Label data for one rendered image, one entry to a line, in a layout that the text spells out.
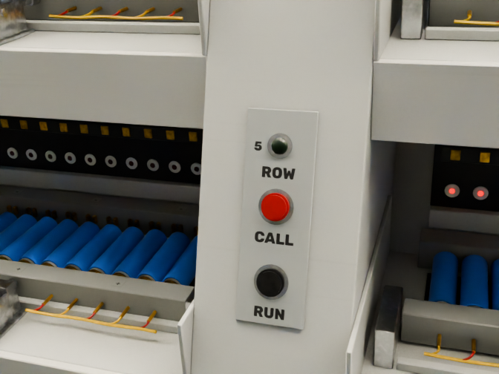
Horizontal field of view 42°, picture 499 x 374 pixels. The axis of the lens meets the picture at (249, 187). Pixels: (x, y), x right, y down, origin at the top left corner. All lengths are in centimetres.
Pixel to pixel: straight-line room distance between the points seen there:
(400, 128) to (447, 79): 4
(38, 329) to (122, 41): 21
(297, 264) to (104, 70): 16
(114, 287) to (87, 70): 15
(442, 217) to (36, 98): 31
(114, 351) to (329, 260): 16
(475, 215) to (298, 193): 20
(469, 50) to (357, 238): 12
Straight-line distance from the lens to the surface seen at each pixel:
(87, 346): 46
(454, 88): 36
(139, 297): 46
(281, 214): 36
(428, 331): 44
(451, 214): 52
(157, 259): 50
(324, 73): 36
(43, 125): 61
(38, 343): 48
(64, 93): 43
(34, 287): 51
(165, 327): 46
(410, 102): 36
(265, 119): 37
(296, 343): 38
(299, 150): 36
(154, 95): 40
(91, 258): 53
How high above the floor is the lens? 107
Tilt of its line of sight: 6 degrees down
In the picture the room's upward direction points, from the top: 3 degrees clockwise
